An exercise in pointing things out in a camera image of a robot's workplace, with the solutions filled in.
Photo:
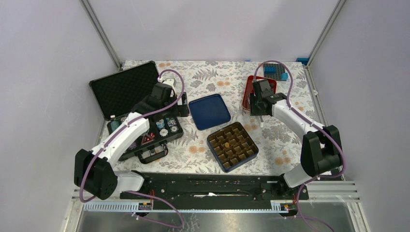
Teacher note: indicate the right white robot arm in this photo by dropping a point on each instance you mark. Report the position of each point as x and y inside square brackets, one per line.
[321, 149]

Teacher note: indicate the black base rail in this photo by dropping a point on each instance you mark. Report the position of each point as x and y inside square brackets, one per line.
[218, 192]

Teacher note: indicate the black poker chip case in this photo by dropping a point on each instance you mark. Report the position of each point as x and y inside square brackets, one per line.
[119, 94]

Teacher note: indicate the red square tray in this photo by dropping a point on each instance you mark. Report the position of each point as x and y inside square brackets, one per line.
[249, 89]

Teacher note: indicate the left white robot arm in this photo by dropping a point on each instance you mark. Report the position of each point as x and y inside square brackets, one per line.
[93, 170]

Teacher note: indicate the grey lego baseplate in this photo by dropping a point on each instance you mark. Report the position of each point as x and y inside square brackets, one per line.
[273, 71]

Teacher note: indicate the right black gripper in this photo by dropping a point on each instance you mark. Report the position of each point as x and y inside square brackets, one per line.
[254, 111]

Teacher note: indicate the floral tablecloth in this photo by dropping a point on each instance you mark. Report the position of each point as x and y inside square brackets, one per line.
[279, 148]

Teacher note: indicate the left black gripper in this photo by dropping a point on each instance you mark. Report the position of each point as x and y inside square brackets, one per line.
[180, 110]

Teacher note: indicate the blue lego brick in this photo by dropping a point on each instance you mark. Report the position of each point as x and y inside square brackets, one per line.
[284, 76]

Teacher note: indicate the blue tin lid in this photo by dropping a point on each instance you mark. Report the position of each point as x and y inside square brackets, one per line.
[209, 111]

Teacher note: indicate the red triangle card box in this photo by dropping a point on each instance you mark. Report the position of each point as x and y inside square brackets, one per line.
[147, 138]

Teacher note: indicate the blue corner bracket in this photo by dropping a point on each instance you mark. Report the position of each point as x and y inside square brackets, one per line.
[304, 61]

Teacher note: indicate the blue chocolate tin box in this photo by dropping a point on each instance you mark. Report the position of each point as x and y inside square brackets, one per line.
[242, 148]

